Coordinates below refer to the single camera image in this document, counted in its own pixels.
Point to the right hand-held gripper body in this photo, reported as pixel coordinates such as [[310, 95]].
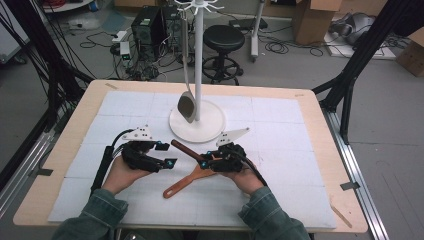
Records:
[[230, 161]]

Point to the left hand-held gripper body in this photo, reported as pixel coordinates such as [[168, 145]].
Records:
[[136, 158]]

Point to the wooden rice paddle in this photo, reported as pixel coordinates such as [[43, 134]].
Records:
[[181, 186]]

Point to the white utensil rack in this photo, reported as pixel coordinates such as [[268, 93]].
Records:
[[213, 123]]

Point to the metal spatula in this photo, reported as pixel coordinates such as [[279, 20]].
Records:
[[186, 106]]

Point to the person's left hand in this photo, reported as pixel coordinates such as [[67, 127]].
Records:
[[120, 176]]

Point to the person's right hand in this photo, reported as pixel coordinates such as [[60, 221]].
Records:
[[248, 180]]

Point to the white grid mat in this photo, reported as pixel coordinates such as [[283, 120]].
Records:
[[133, 103]]

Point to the black tape strip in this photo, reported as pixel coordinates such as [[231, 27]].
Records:
[[45, 172], [350, 186]]

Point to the white box green display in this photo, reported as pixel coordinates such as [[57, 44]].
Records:
[[125, 50]]

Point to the large black computer tower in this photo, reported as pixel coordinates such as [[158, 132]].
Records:
[[146, 33]]

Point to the slim black computer tower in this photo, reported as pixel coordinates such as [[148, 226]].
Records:
[[173, 30]]

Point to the black round stool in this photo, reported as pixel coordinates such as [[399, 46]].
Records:
[[224, 38]]

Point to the white power strip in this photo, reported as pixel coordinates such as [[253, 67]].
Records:
[[119, 36]]

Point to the white floor stand pole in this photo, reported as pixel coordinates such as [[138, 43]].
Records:
[[255, 40]]

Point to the flat black device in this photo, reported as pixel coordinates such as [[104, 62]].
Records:
[[248, 23]]

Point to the large open cardboard box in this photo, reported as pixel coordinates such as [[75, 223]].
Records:
[[313, 23]]

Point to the white round table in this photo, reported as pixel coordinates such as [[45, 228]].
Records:
[[66, 7]]

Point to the white cabinet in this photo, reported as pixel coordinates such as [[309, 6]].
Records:
[[8, 40]]

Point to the grey floor appliance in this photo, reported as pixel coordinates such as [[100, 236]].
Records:
[[356, 28]]

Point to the small cardboard box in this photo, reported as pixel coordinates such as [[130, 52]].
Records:
[[413, 56]]

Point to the aluminium rail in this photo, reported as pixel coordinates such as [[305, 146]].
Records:
[[25, 170], [370, 216]]

